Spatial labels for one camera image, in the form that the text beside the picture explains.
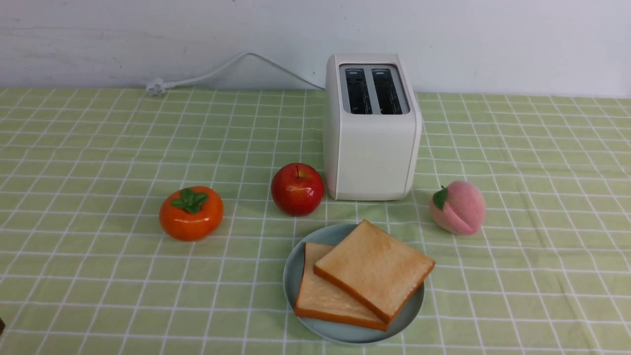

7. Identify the toast slice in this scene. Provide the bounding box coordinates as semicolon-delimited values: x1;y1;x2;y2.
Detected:
314;220;435;324
294;242;388;332

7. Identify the red apple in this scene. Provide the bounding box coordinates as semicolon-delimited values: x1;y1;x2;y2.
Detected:
271;162;325;216

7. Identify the white two-slot toaster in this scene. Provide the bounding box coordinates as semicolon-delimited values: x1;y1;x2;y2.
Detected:
322;54;423;201

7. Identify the orange persimmon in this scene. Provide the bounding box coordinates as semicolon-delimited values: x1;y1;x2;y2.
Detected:
159;186;224;241

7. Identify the pink peach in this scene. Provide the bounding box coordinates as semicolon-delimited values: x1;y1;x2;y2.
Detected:
429;180;487;236

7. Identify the white power cord with plug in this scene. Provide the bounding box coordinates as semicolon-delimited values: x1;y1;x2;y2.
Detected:
145;51;326;97

